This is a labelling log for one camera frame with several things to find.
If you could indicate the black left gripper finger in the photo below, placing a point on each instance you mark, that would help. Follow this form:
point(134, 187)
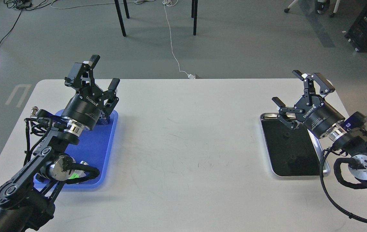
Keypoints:
point(110, 96)
point(81, 79)

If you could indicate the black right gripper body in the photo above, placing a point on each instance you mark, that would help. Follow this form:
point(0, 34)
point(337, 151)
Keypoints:
point(318, 116)

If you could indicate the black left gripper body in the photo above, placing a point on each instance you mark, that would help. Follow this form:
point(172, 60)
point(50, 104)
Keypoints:
point(86, 109)

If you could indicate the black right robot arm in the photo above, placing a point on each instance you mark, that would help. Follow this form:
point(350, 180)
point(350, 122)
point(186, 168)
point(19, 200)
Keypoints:
point(349, 136)

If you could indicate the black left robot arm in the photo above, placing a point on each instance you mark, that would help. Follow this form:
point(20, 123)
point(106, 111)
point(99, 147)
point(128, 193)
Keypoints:
point(27, 200)

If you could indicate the silver metal tray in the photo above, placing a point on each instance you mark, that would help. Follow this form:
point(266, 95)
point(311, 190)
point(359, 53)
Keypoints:
point(295, 158)

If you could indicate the blue plastic tray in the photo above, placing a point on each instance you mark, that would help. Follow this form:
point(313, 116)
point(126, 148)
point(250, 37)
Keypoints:
point(94, 148)

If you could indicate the green white push button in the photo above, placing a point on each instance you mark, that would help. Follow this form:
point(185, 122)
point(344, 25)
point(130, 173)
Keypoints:
point(79, 173)

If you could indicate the blue black switch block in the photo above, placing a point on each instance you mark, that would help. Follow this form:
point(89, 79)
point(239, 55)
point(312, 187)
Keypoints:
point(104, 120)

